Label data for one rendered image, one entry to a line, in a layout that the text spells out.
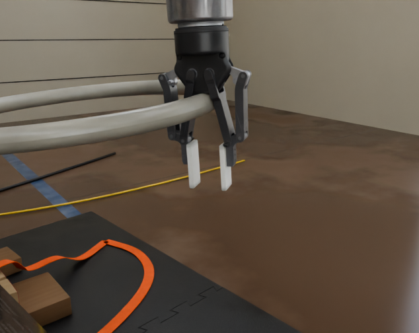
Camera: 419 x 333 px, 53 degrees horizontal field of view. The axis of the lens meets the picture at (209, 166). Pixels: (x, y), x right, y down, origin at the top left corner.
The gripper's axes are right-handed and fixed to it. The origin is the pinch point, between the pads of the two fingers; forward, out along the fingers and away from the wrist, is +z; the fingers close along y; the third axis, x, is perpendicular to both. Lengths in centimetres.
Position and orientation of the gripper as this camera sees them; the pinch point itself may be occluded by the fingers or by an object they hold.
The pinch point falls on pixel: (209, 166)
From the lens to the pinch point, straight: 63.8
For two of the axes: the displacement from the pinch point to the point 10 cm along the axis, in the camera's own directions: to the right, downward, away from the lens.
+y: -9.4, -0.5, 3.4
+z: 0.6, 9.5, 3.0
